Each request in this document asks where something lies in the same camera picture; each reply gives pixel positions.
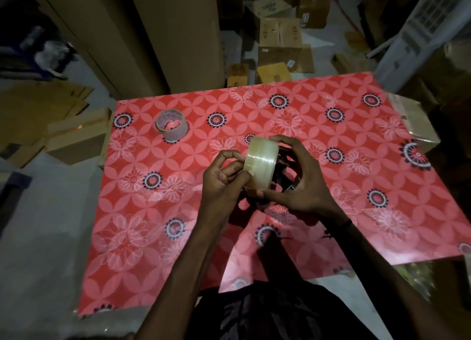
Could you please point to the white crumpled plastic bag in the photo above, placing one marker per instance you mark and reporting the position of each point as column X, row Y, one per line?
column 51, row 58

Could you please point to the red floral table cover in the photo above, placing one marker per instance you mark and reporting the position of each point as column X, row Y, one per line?
column 147, row 240

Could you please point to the tall brown cardboard carton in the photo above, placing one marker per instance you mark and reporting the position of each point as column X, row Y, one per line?
column 92, row 30
column 184, row 30

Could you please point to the flattened cardboard sheets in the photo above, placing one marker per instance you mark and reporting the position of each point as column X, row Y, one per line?
column 36, row 107

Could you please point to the person's right hand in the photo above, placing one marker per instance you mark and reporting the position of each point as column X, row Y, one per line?
column 312, row 192

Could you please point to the large dark printed carton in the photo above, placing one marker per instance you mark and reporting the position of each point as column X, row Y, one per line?
column 390, row 12

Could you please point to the dark blue metal beam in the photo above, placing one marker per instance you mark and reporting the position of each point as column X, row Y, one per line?
column 11, row 192

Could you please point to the black metal tape dispenser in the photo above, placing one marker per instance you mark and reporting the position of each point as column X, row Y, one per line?
column 287, row 168

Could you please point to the taped plastic-wrapped cardboard box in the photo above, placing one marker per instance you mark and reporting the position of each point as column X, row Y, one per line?
column 419, row 122

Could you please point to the pile of cardboard boxes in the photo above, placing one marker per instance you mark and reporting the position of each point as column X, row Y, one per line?
column 279, row 32

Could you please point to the black wristband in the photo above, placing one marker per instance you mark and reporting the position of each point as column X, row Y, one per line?
column 344, row 223

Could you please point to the brown cardboard box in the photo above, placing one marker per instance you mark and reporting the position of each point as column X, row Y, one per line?
column 77, row 141
column 105, row 152

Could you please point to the person's right forearm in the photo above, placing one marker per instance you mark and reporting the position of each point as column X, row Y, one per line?
column 375, row 277

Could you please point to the white air cooler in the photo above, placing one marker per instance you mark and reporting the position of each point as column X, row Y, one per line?
column 404, row 49

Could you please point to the dark patterned shirt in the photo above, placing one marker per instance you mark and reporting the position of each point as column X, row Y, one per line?
column 276, row 314

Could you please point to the clear tape roll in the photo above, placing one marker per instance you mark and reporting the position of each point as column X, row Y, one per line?
column 261, row 159

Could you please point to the person's left forearm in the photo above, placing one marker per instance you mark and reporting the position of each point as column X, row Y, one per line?
column 176, row 288

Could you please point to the clear plastic wrapped bundle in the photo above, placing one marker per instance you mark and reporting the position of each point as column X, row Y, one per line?
column 419, row 277

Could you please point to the person's left hand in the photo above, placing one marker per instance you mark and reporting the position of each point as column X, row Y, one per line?
column 217, row 196

